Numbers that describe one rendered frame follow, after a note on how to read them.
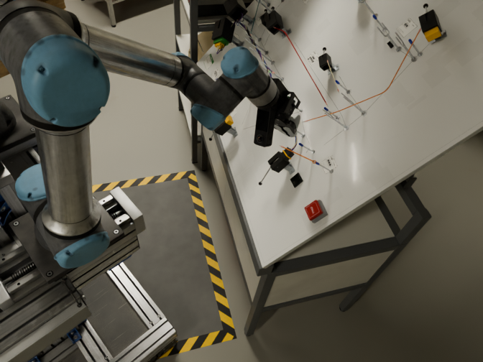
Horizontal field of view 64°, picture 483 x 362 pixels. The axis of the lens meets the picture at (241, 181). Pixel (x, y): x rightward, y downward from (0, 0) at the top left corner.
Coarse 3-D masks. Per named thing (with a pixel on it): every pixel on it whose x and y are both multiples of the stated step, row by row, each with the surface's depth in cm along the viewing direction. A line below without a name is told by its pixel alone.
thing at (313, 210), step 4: (316, 200) 125; (312, 204) 126; (316, 204) 124; (308, 208) 126; (312, 208) 125; (316, 208) 124; (320, 208) 123; (308, 212) 126; (312, 212) 125; (316, 212) 124; (320, 212) 123; (308, 216) 125; (312, 216) 124; (316, 216) 124; (312, 220) 125
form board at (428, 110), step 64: (320, 0) 154; (384, 0) 133; (448, 0) 116; (384, 64) 126; (448, 64) 111; (320, 128) 136; (384, 128) 119; (448, 128) 106; (256, 192) 149; (320, 192) 129; (384, 192) 115
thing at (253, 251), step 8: (216, 136) 175; (216, 144) 178; (224, 152) 168; (224, 160) 166; (224, 168) 169; (232, 176) 161; (232, 184) 158; (232, 192) 161; (240, 200) 154; (240, 208) 152; (240, 216) 153; (248, 224) 147; (248, 232) 145; (248, 240) 146; (256, 256) 140; (256, 264) 140; (272, 264) 138; (256, 272) 142; (264, 272) 140
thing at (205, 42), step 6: (198, 36) 226; (204, 36) 224; (210, 36) 223; (198, 42) 223; (204, 42) 221; (210, 42) 220; (198, 48) 222; (204, 48) 219; (198, 54) 222; (204, 54) 217; (198, 60) 222
